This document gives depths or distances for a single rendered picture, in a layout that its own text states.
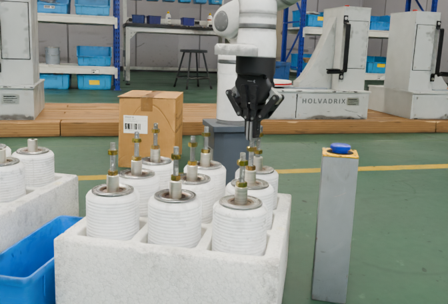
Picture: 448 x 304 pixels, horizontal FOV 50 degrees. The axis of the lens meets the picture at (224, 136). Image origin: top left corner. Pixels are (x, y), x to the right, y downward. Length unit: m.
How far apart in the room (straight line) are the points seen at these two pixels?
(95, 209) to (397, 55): 3.01
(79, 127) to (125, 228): 1.89
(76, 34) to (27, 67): 6.29
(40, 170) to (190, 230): 0.49
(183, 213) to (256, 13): 0.38
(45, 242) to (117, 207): 0.31
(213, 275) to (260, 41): 0.41
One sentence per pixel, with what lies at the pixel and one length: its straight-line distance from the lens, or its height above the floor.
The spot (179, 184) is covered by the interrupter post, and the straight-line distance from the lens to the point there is 0.85.
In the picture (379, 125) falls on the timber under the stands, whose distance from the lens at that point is 3.26.
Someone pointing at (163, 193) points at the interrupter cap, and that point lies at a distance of 0.87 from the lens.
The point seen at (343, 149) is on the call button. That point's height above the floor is 0.33.
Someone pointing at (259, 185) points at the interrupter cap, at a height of 0.25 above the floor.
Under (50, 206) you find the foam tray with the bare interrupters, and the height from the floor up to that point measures 0.14.
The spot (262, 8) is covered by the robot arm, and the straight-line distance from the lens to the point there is 0.88.
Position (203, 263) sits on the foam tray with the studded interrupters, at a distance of 0.81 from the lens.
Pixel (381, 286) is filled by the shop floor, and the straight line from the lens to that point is 1.18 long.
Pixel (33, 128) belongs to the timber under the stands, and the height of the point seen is 0.05.
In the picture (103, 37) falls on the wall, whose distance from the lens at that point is 9.13.
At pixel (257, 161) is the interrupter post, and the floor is 0.27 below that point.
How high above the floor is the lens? 0.52
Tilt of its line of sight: 11 degrees down
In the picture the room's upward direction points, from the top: 2 degrees clockwise
